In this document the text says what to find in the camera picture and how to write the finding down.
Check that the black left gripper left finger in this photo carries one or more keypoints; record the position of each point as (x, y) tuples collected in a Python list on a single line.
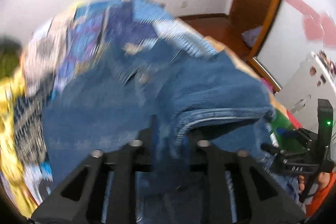
[(103, 185)]

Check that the yellow printed blanket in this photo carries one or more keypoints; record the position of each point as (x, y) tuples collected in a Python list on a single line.
[(11, 167)]

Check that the white cabinet with stickers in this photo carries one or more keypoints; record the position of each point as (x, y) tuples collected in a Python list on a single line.
[(313, 80)]

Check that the blue denim jacket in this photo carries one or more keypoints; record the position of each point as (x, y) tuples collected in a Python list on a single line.
[(159, 136)]

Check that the blue patchwork bedspread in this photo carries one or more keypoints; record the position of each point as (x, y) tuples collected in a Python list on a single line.
[(92, 42)]

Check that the pink heart wall decoration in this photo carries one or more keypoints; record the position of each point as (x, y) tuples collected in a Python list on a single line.
[(316, 26)]

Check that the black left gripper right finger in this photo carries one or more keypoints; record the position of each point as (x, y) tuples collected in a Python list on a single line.
[(235, 184)]

